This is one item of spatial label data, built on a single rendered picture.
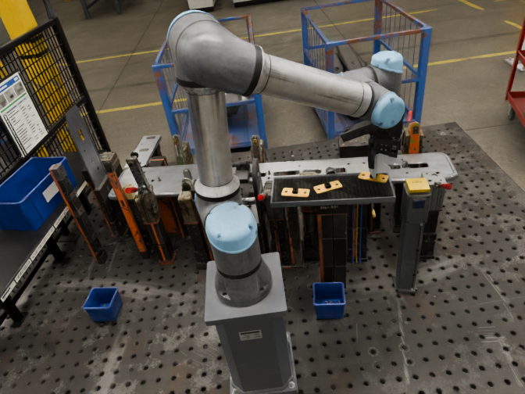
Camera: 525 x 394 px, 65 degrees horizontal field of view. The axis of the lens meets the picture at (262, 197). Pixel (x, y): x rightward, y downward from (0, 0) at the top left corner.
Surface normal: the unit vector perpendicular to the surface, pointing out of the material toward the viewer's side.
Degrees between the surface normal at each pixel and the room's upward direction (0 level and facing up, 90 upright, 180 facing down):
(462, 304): 0
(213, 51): 57
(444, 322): 0
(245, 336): 90
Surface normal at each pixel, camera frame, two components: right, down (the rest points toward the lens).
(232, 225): -0.07, -0.72
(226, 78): -0.09, 0.67
